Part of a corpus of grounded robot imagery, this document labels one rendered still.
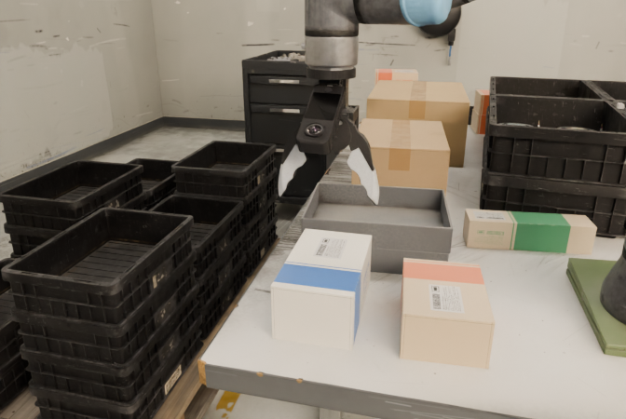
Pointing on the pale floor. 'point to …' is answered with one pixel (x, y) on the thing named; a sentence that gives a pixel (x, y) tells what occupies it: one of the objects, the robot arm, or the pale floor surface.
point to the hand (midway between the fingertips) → (326, 203)
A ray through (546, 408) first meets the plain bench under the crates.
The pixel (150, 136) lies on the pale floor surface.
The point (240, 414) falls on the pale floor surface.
